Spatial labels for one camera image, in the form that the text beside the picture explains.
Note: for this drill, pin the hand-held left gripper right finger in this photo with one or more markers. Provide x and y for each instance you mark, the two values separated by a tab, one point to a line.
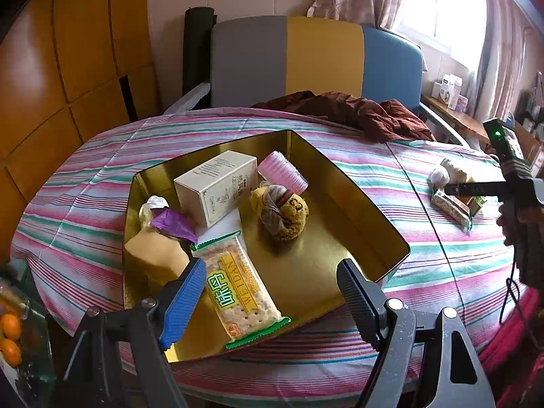
357	293

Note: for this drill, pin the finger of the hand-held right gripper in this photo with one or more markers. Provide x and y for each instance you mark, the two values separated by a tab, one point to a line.
471	188

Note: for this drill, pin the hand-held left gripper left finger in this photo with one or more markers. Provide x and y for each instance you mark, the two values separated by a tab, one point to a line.
185	301

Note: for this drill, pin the beige sock roll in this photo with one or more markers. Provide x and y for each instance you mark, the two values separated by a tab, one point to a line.
459	170

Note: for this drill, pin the cracker packet green trim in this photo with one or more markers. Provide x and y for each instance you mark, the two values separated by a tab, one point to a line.
238	289
450	208

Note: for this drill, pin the yellow sponge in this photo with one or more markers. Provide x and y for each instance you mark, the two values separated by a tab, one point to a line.
155	257

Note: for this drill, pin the gold tin box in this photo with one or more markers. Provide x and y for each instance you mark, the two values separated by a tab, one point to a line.
306	255

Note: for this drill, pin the purple snack packet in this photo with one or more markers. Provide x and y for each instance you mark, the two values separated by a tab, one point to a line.
174	225

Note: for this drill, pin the white plastic ball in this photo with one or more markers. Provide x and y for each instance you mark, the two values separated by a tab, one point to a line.
148	210

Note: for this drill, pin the yellow brown sock ball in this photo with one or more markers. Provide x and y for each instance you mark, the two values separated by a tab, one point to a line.
280	212

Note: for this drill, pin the beige carton box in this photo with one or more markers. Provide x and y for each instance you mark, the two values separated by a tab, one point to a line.
212	187

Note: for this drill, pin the pink plastic hair roller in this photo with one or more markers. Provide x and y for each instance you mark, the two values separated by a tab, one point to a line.
280	172

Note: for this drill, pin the person's right hand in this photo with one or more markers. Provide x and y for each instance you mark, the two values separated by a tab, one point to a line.
505	221

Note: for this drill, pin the small green packet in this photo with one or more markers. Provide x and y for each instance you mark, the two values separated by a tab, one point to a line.
477	205

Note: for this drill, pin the small white ball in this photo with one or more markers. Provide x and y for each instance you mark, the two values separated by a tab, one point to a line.
439	175

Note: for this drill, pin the wooden sill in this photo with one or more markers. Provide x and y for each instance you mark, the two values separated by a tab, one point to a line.
459	121

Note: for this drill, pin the pink box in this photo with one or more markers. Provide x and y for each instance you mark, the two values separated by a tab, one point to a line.
458	103

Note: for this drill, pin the white box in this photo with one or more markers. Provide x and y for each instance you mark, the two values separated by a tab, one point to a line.
446	87

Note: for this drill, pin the pink patterned curtain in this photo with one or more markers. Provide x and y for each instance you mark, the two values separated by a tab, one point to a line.
505	51

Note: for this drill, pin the brown crumpled cloth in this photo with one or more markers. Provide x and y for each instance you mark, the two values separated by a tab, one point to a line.
361	114

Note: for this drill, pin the window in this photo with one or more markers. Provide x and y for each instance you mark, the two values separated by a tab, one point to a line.
442	8

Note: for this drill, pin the glass side table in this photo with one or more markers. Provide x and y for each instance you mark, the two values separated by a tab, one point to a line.
38	369

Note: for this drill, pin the orange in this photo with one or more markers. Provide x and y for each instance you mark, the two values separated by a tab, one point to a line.
10	352
10	326

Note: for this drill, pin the grey yellow blue padded bench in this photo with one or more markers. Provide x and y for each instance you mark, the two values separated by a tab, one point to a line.
323	51

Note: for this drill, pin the black rolled mat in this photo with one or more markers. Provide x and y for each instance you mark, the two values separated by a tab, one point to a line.
197	46

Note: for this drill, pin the wooden wardrobe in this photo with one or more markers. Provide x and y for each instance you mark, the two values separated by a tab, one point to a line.
76	51

